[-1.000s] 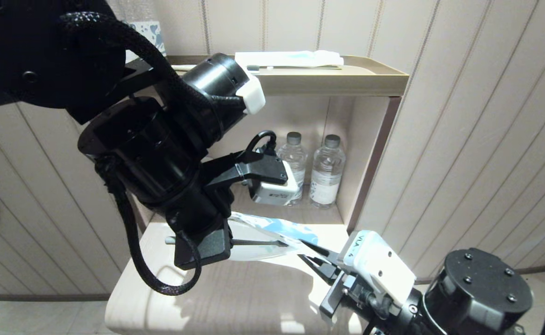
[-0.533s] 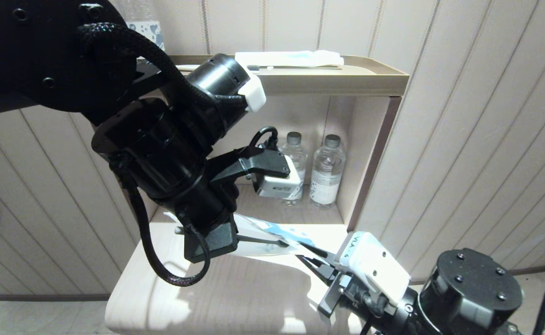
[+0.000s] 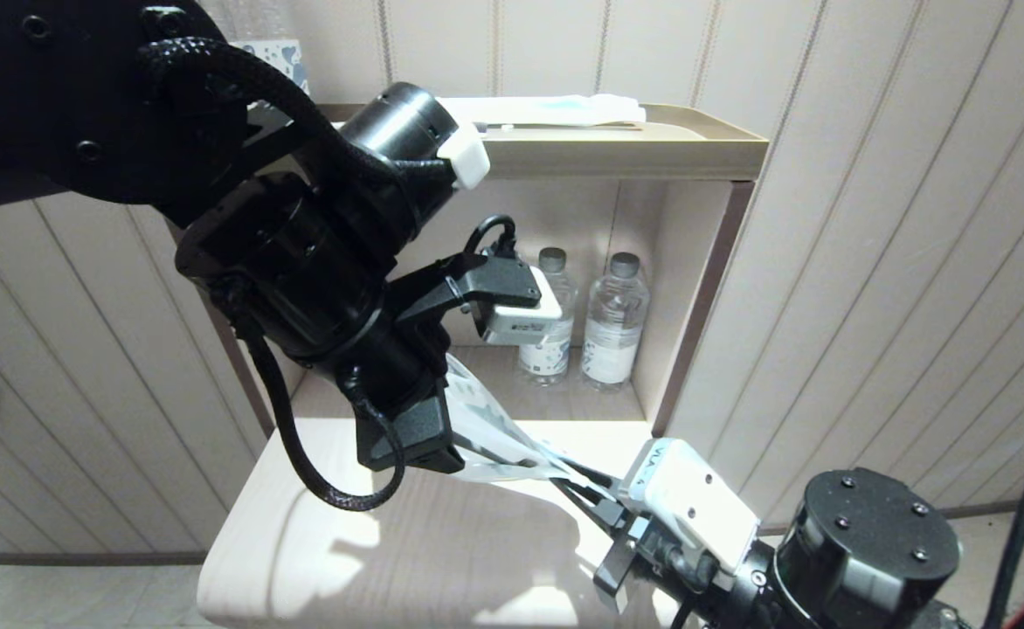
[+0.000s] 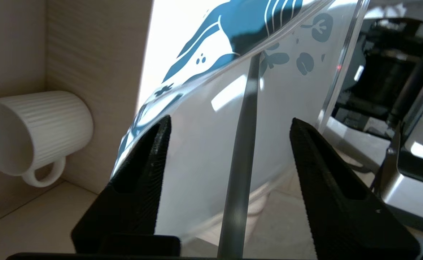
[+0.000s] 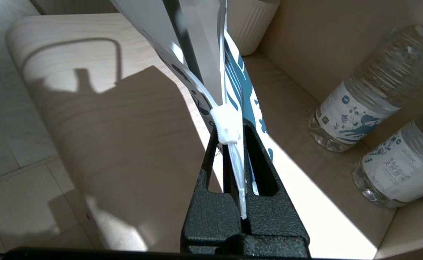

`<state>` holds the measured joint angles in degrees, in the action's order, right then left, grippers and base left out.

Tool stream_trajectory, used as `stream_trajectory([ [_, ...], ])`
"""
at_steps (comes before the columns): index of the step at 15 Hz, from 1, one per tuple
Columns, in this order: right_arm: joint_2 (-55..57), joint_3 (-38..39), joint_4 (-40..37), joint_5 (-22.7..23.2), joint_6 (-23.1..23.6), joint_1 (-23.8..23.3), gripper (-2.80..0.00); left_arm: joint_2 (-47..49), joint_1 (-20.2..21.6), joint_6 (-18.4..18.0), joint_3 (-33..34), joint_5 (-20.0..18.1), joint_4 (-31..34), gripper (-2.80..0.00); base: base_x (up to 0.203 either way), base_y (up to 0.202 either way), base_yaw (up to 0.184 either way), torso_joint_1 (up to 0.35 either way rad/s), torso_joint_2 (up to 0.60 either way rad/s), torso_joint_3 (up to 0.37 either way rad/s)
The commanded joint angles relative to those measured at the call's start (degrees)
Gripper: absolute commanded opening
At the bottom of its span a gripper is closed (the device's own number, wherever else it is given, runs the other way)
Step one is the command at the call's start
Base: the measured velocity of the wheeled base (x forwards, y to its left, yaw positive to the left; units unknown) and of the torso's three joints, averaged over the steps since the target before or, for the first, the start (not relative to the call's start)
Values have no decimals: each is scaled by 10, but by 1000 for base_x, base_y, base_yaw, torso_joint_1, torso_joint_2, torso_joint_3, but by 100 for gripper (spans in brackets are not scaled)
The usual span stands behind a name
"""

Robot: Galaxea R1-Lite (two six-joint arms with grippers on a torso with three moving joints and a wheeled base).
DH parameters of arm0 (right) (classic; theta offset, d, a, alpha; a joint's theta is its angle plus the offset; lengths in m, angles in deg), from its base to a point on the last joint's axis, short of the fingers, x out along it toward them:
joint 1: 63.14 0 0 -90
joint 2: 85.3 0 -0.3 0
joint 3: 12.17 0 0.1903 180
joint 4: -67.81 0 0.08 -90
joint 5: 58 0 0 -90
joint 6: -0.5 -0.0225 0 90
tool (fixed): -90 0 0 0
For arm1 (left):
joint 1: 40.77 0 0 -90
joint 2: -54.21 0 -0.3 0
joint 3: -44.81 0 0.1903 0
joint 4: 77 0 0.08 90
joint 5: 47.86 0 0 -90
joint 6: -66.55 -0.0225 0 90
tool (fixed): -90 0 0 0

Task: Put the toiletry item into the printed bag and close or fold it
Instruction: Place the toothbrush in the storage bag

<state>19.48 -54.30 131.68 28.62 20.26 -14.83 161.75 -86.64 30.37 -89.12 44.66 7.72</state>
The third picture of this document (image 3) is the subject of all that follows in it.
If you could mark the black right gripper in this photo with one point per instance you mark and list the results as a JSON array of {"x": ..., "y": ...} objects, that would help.
[{"x": 652, "y": 563}]

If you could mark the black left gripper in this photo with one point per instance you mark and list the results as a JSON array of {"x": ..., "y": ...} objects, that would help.
[{"x": 416, "y": 437}]

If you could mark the white blue plastic wrapper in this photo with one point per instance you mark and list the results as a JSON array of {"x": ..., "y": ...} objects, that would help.
[{"x": 494, "y": 437}]

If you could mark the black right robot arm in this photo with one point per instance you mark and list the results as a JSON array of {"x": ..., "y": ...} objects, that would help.
[{"x": 861, "y": 550}]

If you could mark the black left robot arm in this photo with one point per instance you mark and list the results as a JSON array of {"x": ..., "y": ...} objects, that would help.
[{"x": 84, "y": 105}]

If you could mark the small clear water bottle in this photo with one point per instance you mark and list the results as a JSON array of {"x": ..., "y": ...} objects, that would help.
[
  {"x": 564, "y": 349},
  {"x": 614, "y": 336}
]

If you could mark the brown open shelf unit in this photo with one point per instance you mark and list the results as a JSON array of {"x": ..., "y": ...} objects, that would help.
[{"x": 608, "y": 159}]

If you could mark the large clear water bottle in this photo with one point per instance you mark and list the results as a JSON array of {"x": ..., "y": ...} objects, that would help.
[{"x": 289, "y": 61}]

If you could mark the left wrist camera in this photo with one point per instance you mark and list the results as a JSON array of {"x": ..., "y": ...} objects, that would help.
[{"x": 525, "y": 319}]

